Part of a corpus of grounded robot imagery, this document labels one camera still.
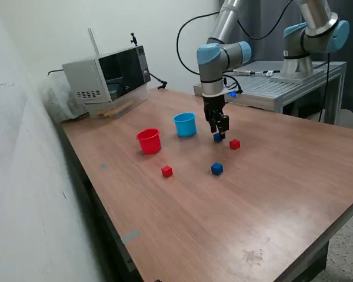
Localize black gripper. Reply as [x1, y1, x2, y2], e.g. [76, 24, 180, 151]
[202, 93, 230, 139]

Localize translucent plastic storage bin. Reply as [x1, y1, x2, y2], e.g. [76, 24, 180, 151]
[37, 70, 89, 123]

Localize blue plastic cup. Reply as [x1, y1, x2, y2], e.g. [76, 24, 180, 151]
[172, 112, 197, 137]

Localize aluminium profile robot stand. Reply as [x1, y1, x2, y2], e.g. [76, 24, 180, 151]
[193, 61, 348, 125]

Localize red plastic cup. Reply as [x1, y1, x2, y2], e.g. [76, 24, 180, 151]
[135, 127, 162, 155]

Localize clear plastic box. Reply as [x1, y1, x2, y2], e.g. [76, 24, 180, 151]
[85, 87, 149, 119]

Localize aluminium robot mounting plate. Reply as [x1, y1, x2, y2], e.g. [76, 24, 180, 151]
[269, 73, 319, 84]

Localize light wooden strips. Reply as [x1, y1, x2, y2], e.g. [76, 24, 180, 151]
[96, 100, 135, 118]

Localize silver black microwave oven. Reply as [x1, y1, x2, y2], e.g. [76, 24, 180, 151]
[61, 45, 152, 105]

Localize blue tape strip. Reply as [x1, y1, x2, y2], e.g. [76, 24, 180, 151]
[121, 230, 141, 244]

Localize clear acrylic rod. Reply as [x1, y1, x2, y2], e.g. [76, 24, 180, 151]
[87, 27, 101, 55]

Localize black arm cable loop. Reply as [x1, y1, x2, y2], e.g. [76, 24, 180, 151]
[176, 0, 295, 76]

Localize black cable beside stand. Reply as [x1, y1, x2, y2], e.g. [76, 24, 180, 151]
[317, 52, 332, 123]

